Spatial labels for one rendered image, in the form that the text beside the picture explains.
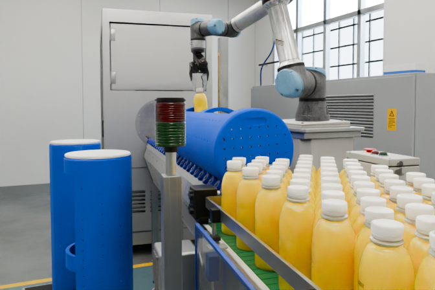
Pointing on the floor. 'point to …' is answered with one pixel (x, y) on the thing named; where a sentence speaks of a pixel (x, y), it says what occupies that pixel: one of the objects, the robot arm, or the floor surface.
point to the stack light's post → (171, 232)
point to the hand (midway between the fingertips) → (199, 89)
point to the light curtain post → (223, 73)
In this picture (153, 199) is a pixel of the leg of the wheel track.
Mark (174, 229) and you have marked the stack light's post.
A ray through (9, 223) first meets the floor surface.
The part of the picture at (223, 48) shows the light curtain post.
